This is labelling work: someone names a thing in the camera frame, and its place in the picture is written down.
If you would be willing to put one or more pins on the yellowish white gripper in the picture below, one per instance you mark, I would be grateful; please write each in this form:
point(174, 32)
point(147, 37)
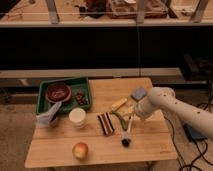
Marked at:
point(128, 112)

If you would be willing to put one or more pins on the white black dish brush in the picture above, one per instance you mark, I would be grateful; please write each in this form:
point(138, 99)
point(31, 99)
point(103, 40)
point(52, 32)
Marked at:
point(126, 135)

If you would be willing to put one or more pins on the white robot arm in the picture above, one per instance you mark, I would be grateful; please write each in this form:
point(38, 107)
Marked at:
point(163, 98)

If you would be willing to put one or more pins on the purple bowl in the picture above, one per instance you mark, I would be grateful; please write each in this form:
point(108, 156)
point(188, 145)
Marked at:
point(58, 92)

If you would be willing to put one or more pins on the green cucumber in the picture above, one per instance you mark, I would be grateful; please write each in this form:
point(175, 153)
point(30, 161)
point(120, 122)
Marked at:
point(121, 120)

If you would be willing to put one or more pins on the blue grey sponge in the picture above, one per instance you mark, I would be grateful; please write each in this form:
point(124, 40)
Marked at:
point(138, 94)

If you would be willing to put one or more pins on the striped folded cloth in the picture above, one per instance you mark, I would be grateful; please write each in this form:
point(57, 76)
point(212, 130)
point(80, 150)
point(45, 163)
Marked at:
point(106, 124)

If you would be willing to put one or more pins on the wooden table board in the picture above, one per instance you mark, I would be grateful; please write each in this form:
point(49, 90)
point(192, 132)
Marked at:
point(151, 139)

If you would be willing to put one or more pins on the white cup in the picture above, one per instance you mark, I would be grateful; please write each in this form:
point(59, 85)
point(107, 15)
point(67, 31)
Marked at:
point(77, 116)

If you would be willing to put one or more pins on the dark red grape bunch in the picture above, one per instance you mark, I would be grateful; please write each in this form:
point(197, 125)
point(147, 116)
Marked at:
point(81, 98)

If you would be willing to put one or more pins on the green plastic tray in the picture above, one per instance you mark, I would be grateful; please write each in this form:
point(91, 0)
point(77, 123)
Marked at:
point(76, 84)

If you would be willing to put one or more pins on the red yellow apple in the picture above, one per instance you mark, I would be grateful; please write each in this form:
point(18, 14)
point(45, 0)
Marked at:
point(80, 150)

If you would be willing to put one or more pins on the black foot pedal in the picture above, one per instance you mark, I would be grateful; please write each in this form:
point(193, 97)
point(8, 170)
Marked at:
point(192, 134)

